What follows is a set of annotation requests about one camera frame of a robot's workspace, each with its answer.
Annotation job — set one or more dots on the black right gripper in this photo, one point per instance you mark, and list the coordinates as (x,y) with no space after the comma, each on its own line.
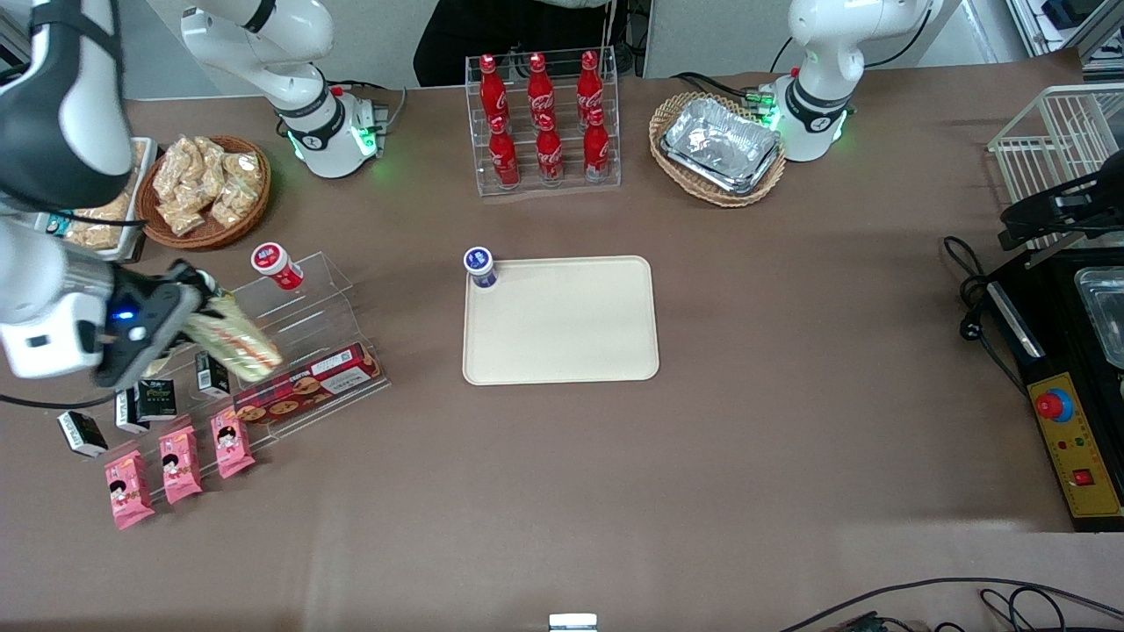
(149,318)

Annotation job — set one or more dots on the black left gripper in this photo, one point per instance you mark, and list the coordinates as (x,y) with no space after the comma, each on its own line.
(1045,211)

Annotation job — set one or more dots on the aluminium foil tray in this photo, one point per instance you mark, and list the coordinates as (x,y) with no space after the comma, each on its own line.
(720,136)
(733,186)

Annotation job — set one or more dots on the beige plastic serving tray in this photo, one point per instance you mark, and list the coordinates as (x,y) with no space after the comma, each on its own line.
(562,325)

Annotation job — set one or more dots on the dark brown wicker basket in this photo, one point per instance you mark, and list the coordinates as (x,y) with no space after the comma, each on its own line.
(206,239)

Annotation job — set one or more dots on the clear bag of crackers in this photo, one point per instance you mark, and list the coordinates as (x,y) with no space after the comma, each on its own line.
(231,204)
(246,168)
(211,156)
(182,217)
(101,233)
(176,167)

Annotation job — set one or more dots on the red cap yogurt bottle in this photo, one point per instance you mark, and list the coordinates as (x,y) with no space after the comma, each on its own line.
(274,263)

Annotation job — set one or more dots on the white rectangular dish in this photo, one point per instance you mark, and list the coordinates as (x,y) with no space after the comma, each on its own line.
(147,189)

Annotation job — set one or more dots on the small black drink carton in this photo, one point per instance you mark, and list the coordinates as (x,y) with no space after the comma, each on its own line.
(82,433)
(158,401)
(211,377)
(130,412)

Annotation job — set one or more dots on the stainless steel pan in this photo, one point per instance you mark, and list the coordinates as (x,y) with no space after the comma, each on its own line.
(1105,312)

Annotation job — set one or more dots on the black electric appliance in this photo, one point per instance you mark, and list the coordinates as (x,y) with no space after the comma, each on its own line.
(1054,351)

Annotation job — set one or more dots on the clear acrylic stepped stand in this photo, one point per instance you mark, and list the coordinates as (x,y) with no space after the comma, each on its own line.
(325,307)

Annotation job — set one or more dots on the small blue snack pack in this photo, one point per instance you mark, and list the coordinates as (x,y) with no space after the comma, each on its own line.
(60,226)

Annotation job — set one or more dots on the red tartan cookie box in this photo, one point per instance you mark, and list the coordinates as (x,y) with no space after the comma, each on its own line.
(307,386)

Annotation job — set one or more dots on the pink snack pack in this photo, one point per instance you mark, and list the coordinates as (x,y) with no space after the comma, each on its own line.
(127,489)
(180,463)
(231,441)

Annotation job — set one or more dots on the red emergency stop button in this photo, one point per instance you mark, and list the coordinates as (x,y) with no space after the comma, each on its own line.
(1052,405)

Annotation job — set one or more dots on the yellow control panel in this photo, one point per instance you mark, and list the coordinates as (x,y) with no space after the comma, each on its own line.
(1084,439)

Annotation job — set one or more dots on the blue cap yogurt bottle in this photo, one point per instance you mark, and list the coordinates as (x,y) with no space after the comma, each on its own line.
(480,266)

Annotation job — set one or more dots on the red cola bottle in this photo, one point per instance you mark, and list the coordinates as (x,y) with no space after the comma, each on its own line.
(492,92)
(549,155)
(596,151)
(539,90)
(589,88)
(503,158)

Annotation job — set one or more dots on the person in black clothing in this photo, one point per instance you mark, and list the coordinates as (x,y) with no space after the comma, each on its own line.
(474,44)

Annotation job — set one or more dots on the light wicker basket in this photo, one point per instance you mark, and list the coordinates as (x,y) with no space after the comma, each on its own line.
(672,110)

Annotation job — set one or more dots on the clear acrylic bottle rack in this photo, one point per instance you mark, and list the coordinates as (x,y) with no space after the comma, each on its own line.
(569,184)

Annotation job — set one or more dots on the right wrist camera unit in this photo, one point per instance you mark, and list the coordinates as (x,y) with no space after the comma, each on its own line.
(53,338)

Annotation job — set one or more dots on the aluminium frame shelf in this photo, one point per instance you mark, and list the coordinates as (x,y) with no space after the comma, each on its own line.
(1062,26)

